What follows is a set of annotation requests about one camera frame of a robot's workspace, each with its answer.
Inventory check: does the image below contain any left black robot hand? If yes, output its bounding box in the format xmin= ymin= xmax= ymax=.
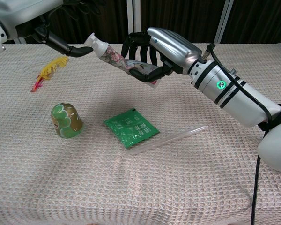
xmin=33 ymin=0 xmax=94 ymax=57

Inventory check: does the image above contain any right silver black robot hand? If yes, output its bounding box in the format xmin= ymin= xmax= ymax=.
xmin=121 ymin=26 xmax=203 ymax=85

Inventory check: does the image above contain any floral cream tube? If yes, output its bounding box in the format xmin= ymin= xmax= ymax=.
xmin=83 ymin=32 xmax=160 ymax=90

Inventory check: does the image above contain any yellow red feather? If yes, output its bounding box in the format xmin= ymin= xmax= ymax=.
xmin=30 ymin=55 xmax=69 ymax=92

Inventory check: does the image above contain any dark curtain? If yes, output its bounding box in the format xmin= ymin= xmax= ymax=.
xmin=4 ymin=0 xmax=281 ymax=45

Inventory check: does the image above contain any green gold nesting doll half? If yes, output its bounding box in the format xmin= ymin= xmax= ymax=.
xmin=51 ymin=102 xmax=85 ymax=139

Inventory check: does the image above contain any green tea sachet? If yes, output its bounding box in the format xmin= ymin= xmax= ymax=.
xmin=103 ymin=108 xmax=160 ymax=149

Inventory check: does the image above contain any clear plastic straw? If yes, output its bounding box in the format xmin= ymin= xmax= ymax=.
xmin=126 ymin=126 xmax=208 ymax=156

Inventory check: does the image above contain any beige waffle tablecloth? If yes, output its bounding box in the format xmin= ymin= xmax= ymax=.
xmin=0 ymin=43 xmax=281 ymax=225

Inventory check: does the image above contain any white metal frame post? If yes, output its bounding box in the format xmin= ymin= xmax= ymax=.
xmin=214 ymin=0 xmax=235 ymax=44
xmin=126 ymin=0 xmax=141 ymax=44

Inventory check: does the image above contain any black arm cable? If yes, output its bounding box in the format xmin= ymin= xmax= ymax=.
xmin=202 ymin=43 xmax=278 ymax=225

